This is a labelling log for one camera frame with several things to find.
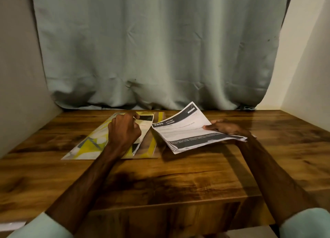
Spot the person's right hand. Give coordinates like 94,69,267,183
202,119,252,145

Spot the yellow patterned folder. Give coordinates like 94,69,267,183
61,111,167,161

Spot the person's right forearm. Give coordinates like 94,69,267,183
237,137,330,238

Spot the person's left forearm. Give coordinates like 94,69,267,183
8,150,122,238

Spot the pale green curtain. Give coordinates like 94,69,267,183
30,0,295,111

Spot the white paper tag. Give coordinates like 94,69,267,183
0,222,26,232

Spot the person's left hand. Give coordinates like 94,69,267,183
107,112,142,156

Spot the wash baby bottle paper stack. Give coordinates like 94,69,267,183
151,101,249,155

